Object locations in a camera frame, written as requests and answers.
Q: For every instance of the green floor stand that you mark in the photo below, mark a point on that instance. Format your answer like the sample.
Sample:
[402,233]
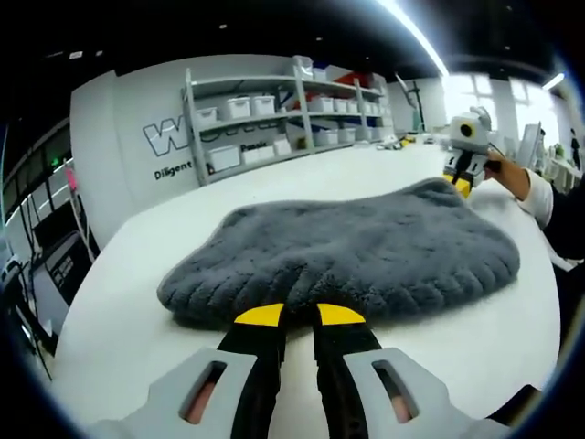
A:
[413,105]

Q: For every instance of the ceiling light strip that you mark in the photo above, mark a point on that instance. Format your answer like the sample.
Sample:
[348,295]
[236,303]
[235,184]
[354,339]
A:
[420,39]

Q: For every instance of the grey towel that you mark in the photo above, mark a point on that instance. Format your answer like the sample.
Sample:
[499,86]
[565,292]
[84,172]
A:
[347,247]

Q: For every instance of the white yellow gadget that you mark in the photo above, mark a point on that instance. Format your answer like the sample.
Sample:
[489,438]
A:
[402,142]

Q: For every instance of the row of white storage bins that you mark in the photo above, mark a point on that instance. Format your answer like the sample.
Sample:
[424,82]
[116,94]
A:
[240,107]

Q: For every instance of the person's right hand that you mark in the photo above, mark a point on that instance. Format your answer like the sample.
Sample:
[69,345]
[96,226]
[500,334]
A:
[507,176]

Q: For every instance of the grey metal shelf rack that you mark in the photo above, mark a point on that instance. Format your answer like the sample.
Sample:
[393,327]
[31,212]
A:
[299,110]

